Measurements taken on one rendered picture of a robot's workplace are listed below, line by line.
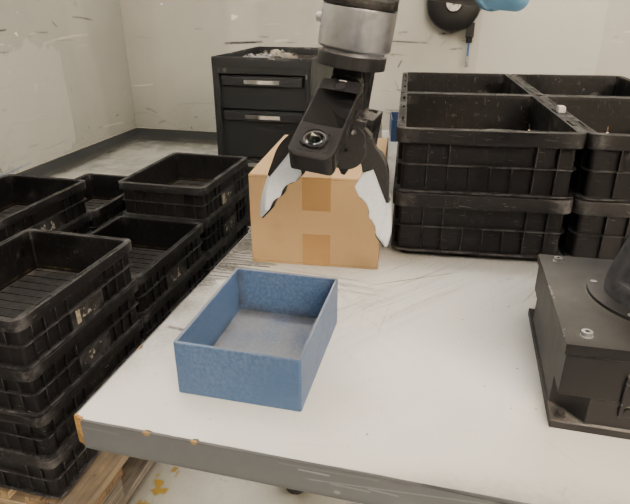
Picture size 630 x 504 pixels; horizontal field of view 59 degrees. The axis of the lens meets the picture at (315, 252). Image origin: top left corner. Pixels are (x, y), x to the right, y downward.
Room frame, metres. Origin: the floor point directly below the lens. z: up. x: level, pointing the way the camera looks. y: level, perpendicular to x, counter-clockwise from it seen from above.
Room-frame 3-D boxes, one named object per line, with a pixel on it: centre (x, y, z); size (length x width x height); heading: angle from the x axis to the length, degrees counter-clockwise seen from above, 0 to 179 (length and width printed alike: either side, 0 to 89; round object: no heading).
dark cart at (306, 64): (2.78, 0.16, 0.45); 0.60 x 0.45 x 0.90; 166
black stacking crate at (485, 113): (1.10, -0.31, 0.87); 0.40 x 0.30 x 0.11; 171
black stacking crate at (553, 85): (1.44, -0.67, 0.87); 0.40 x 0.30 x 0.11; 171
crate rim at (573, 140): (1.10, -0.31, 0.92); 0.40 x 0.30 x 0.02; 171
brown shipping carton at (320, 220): (1.03, -0.02, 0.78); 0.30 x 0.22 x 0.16; 171
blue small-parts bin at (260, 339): (0.61, 0.06, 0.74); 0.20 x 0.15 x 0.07; 166
